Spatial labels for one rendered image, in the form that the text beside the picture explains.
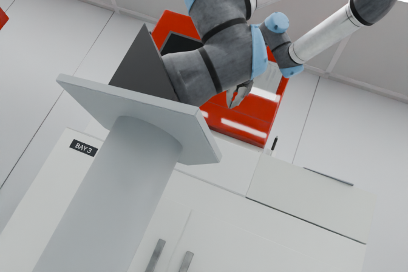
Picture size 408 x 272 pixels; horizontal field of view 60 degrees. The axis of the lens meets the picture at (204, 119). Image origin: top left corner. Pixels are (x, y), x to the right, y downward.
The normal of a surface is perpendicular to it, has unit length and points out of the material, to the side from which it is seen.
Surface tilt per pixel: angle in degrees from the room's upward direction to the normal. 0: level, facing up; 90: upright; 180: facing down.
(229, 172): 90
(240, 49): 108
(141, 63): 90
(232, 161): 90
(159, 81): 90
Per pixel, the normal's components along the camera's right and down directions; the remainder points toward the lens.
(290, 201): -0.04, -0.41
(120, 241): 0.70, 0.00
